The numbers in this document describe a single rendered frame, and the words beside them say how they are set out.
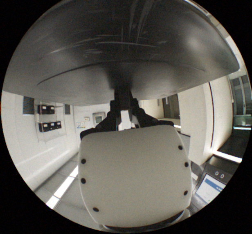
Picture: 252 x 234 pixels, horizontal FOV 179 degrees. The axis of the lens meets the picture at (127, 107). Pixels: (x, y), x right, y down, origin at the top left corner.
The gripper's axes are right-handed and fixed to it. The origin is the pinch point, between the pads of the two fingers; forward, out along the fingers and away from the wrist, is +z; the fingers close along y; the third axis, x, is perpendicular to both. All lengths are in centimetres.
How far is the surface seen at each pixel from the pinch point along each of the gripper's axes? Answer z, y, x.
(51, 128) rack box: 115, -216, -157
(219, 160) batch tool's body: -22, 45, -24
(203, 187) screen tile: -34, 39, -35
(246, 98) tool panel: -11, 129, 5
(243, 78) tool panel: 4, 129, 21
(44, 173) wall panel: -35, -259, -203
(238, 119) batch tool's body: -13, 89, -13
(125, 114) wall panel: 289, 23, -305
